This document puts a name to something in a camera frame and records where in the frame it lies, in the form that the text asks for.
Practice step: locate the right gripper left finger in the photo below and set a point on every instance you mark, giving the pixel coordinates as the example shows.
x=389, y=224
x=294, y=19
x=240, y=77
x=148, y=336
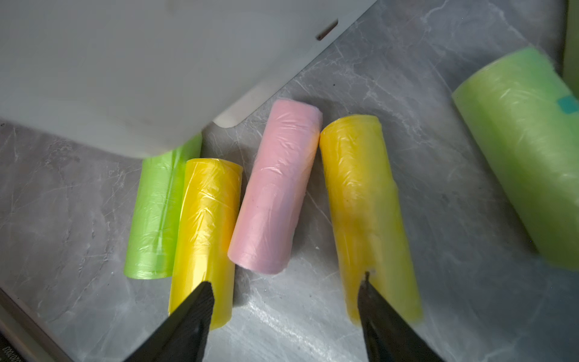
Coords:
x=183, y=336

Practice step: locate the white drawer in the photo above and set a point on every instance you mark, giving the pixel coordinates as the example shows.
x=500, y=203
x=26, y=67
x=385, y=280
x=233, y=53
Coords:
x=140, y=78

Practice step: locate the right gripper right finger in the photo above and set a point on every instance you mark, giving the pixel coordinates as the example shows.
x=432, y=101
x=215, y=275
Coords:
x=386, y=335

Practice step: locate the green roll near microphone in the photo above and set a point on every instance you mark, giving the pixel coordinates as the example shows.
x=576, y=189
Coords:
x=570, y=57

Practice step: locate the white three-drawer cabinet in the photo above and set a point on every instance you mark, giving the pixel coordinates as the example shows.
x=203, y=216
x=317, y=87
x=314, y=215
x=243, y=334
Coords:
x=268, y=86

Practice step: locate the yellow roll left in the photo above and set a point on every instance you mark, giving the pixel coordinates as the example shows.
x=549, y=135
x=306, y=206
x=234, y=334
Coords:
x=211, y=201

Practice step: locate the pink roll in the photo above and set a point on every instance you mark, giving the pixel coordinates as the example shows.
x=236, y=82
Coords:
x=263, y=236

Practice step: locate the green roll with label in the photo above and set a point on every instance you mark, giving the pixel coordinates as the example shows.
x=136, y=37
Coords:
x=524, y=118

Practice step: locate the yellow roll right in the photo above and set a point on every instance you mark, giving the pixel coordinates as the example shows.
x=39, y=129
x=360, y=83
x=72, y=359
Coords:
x=368, y=228

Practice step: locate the yellow roll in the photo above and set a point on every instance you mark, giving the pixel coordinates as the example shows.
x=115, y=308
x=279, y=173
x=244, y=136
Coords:
x=368, y=228
x=211, y=201

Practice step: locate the green roll leftmost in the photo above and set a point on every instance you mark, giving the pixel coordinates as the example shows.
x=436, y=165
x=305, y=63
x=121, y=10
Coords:
x=155, y=224

